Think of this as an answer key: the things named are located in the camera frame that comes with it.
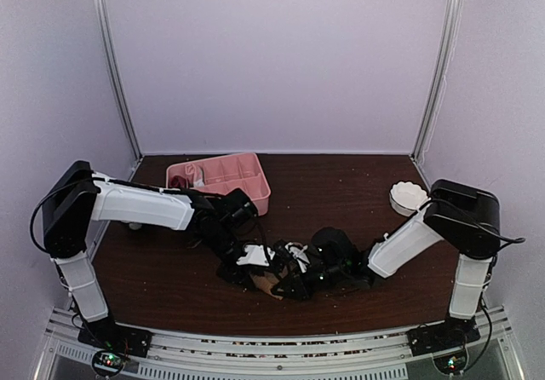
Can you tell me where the right aluminium frame post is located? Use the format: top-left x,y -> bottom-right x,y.
411,0 -> 462,165

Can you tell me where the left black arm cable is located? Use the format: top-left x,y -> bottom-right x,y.
28,175 -> 101,253

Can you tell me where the pink patterned sock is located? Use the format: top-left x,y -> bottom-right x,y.
184,164 -> 206,187

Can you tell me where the pink divided organizer tray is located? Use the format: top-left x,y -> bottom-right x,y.
165,153 -> 271,216

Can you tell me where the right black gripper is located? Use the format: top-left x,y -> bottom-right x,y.
276,266 -> 347,307

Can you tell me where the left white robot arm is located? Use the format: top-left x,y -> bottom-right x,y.
29,161 -> 264,349

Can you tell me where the dark red rolled sock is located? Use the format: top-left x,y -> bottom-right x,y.
169,176 -> 191,189

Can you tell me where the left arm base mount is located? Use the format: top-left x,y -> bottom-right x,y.
77,325 -> 152,377

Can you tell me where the white scalloped bowl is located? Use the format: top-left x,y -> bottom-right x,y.
389,181 -> 428,216

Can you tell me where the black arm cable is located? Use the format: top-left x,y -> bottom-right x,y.
28,175 -> 101,253
429,199 -> 527,249

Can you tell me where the white round cup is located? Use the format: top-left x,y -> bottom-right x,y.
129,222 -> 141,231

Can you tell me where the left aluminium frame post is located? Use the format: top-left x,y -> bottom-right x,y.
94,0 -> 143,160

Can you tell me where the aluminium frame post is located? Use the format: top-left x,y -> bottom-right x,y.
411,0 -> 462,165
94,0 -> 143,160

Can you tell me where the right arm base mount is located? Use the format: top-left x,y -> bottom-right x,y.
406,319 -> 480,376

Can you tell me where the tan ribbed sock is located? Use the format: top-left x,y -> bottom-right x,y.
250,272 -> 284,300

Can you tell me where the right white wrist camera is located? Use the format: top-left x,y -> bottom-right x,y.
280,241 -> 311,273

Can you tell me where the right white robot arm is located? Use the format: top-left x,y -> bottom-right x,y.
271,179 -> 501,348

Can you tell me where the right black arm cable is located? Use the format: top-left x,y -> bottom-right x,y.
429,199 -> 527,249

